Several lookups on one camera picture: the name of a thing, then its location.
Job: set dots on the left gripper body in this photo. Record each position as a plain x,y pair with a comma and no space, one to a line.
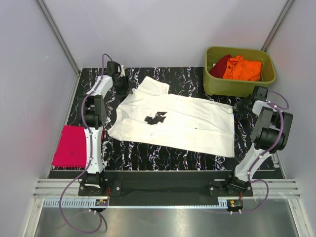
123,86

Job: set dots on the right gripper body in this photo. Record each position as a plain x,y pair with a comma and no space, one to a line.
240,106

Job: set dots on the white printed t-shirt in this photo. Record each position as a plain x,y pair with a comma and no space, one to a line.
154,116

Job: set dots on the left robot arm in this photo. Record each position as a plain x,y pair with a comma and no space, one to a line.
93,118

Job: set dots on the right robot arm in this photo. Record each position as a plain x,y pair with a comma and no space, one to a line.
270,134

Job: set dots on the olive green plastic bin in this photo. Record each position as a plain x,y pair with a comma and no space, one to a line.
231,87

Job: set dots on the orange t-shirt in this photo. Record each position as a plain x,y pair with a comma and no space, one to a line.
237,68

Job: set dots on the dark red t-shirt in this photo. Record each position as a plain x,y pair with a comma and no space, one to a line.
218,70

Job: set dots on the folded pink t-shirt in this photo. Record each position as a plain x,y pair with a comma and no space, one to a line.
71,150

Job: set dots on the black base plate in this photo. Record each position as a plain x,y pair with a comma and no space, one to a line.
164,188

